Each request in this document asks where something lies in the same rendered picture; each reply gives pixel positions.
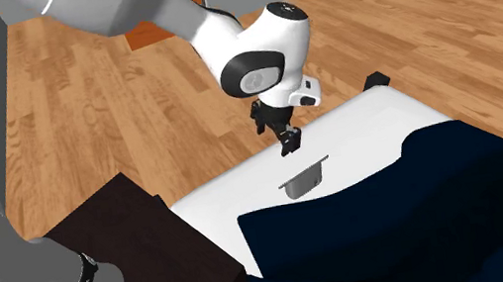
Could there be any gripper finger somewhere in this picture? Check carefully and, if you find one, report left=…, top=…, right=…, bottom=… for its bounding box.
left=248, top=99, right=267, bottom=136
left=275, top=124, right=306, bottom=159

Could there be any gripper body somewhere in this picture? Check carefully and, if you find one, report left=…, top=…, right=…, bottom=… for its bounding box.
left=258, top=97, right=298, bottom=137

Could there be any grey rectangular container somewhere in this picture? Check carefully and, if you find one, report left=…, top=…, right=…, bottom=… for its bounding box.
left=274, top=153, right=336, bottom=203

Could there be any white bed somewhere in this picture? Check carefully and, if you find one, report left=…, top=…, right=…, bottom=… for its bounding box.
left=155, top=62, right=476, bottom=282

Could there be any orange wooden door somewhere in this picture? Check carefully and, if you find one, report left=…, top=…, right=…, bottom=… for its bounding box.
left=119, top=0, right=211, bottom=52

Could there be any dark blue blanket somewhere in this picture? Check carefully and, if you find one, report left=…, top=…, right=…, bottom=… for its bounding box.
left=217, top=113, right=503, bottom=282

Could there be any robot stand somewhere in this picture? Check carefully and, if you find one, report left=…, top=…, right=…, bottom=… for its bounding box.
left=0, top=156, right=251, bottom=282

